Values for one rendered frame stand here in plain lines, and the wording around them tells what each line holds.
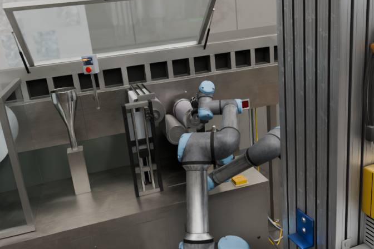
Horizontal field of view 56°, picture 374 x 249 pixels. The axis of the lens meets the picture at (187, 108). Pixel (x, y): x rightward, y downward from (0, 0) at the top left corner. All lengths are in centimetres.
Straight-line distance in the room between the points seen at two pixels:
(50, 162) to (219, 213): 113
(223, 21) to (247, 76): 165
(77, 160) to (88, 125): 31
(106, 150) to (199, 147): 116
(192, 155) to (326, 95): 63
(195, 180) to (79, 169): 97
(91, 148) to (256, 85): 124
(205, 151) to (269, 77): 138
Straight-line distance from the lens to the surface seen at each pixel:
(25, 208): 197
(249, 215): 222
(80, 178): 221
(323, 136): 97
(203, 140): 139
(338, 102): 91
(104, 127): 238
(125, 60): 231
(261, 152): 164
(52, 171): 249
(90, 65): 198
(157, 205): 197
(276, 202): 327
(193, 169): 140
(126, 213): 195
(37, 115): 237
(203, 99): 177
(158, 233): 207
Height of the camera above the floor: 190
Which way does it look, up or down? 16 degrees down
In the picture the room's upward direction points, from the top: 6 degrees counter-clockwise
